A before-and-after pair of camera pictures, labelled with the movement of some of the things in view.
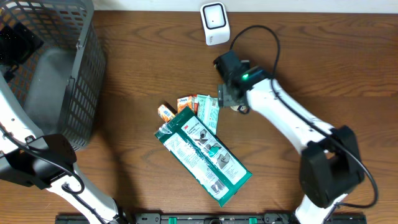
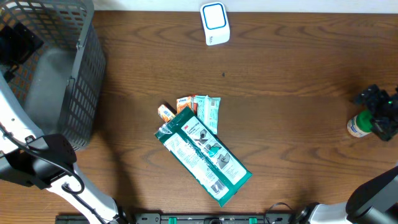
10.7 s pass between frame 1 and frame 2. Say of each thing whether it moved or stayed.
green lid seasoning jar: moved
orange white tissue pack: stayed
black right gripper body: moved
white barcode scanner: stayed
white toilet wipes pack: stayed
